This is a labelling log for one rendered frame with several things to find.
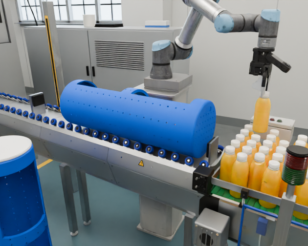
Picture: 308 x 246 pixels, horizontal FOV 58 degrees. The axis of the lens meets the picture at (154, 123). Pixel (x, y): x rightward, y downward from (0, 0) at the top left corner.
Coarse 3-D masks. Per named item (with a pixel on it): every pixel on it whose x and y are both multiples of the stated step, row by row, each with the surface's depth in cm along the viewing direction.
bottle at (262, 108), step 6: (258, 102) 127; (264, 102) 125; (270, 102) 127; (258, 108) 127; (264, 108) 126; (270, 108) 128; (258, 114) 128; (264, 114) 127; (258, 120) 129; (264, 120) 128; (252, 126) 134; (258, 126) 130; (264, 126) 129; (258, 132) 131; (264, 132) 131
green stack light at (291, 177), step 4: (284, 164) 81; (284, 168) 81; (288, 168) 79; (284, 172) 81; (288, 172) 79; (292, 172) 79; (296, 172) 78; (300, 172) 78; (304, 172) 78; (284, 176) 81; (288, 176) 80; (292, 176) 79; (296, 176) 79; (300, 176) 78; (304, 176) 79; (284, 180) 81; (288, 180) 80; (292, 180) 79; (296, 180) 79; (300, 180) 79; (304, 180) 79; (292, 184) 80; (296, 184) 79; (300, 184) 79
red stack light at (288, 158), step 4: (288, 156) 78; (292, 156) 77; (284, 160) 81; (288, 160) 79; (292, 160) 78; (296, 160) 77; (300, 160) 76; (304, 160) 76; (288, 164) 79; (292, 164) 78; (296, 164) 77; (300, 164) 77; (304, 164) 77; (292, 168) 78; (296, 168) 78; (300, 168) 77; (304, 168) 78
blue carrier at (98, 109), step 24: (72, 96) 161; (96, 96) 153; (120, 96) 147; (144, 96) 141; (72, 120) 167; (96, 120) 153; (120, 120) 143; (144, 120) 135; (168, 120) 129; (192, 120) 123; (168, 144) 133; (192, 144) 125
